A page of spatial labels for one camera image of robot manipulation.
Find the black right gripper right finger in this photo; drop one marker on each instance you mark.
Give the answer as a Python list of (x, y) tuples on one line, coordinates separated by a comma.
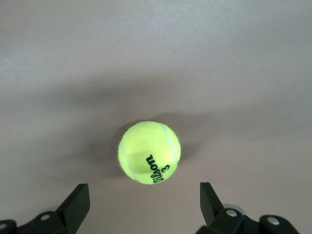
[(231, 221)]

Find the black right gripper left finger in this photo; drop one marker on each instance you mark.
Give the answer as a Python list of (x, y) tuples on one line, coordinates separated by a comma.
[(48, 221)]

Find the yellow tennis ball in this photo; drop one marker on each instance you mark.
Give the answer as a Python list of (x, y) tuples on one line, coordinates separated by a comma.
[(146, 148)]

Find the brown table mat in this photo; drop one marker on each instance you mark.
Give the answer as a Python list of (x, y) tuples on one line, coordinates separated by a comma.
[(156, 61)]

